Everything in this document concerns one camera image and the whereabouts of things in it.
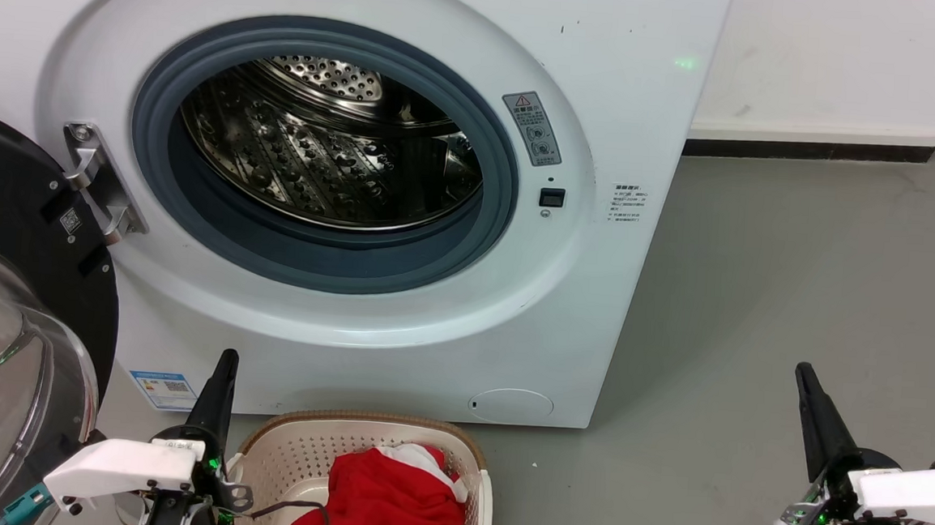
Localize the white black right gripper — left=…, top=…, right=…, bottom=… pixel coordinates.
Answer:
left=775, top=361, right=935, bottom=525

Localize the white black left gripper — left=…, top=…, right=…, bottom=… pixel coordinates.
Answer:
left=41, top=338, right=265, bottom=525

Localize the red white garment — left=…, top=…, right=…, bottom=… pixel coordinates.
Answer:
left=287, top=435, right=472, bottom=525

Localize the cream perforated laundry basket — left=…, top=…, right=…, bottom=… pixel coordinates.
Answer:
left=222, top=404, right=500, bottom=525

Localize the white front-load washing machine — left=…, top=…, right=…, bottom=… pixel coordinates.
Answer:
left=0, top=0, right=733, bottom=445

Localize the black glass washing machine door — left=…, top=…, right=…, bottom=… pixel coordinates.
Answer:
left=0, top=106, right=133, bottom=525

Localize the blue energy label sticker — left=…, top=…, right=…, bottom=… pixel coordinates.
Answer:
left=126, top=369, right=201, bottom=414

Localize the grey rubber door gasket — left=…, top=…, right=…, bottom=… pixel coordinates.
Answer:
left=122, top=6, right=530, bottom=305

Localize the metal door hinge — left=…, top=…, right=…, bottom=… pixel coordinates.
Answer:
left=57, top=119, right=157, bottom=249

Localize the round white filter cover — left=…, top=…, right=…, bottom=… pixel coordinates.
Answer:
left=467, top=385, right=556, bottom=429

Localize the small printed text sticker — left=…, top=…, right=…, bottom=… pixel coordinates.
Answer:
left=606, top=182, right=648, bottom=226

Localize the grey warning sticker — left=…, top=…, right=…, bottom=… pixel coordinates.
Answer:
left=497, top=89, right=567, bottom=170

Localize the thin black left gripper cable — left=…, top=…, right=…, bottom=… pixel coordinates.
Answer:
left=247, top=496, right=334, bottom=525

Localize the black white wall baseboard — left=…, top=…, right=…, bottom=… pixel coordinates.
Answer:
left=682, top=111, right=935, bottom=173

